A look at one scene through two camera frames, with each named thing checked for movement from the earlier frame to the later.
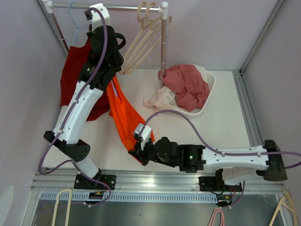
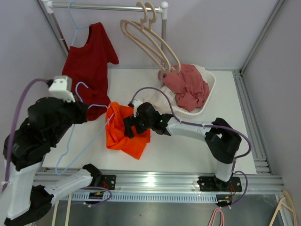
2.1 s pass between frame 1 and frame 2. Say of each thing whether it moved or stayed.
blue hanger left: stayed
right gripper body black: moved
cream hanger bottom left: stayed
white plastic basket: stayed
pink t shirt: stayed
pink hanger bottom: stayed
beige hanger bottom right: stayed
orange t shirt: moved
